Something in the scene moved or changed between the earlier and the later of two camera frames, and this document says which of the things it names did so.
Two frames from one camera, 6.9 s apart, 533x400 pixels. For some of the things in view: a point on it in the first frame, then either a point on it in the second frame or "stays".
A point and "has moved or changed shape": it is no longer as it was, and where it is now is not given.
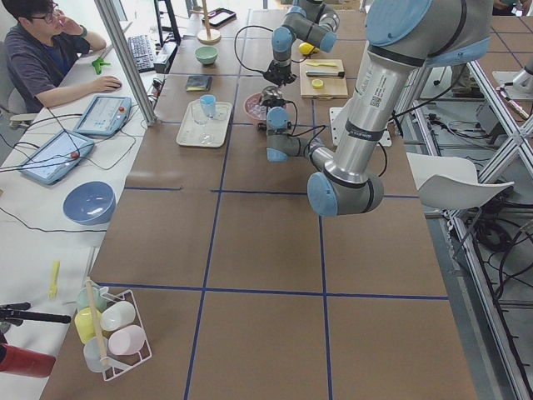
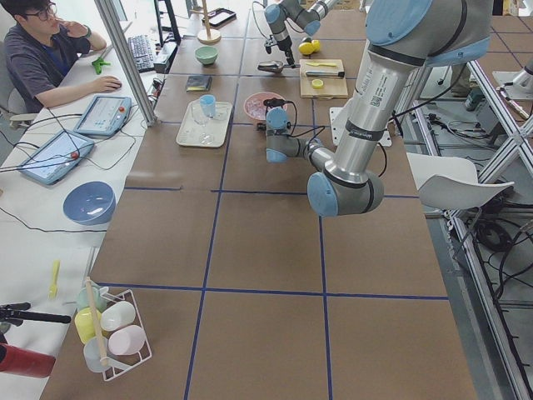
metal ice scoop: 269,92 has moved or changed shape
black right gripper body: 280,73 to 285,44
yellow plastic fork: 53,289 stays
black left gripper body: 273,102 stays
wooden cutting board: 322,78 stays
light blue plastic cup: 208,102 stays
